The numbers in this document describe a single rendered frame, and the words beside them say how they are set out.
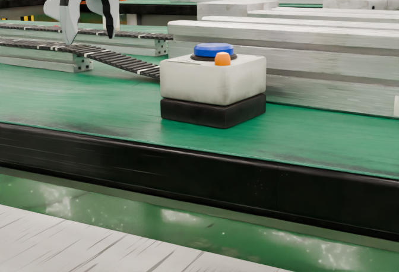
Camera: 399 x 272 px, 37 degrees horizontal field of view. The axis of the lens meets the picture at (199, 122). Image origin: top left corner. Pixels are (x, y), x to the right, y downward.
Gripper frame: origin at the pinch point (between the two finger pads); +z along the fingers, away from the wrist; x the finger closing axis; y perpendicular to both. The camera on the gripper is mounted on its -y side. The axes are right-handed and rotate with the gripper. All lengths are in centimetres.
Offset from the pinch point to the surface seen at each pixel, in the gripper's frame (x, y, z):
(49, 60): 1.4, 8.4, 4.2
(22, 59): 2.1, 13.8, 4.4
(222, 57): 16.6, -32.8, -1.4
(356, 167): 21, -48, 5
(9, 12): -146, 205, 14
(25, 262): -24, 52, 62
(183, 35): 4.0, -19.0, -1.3
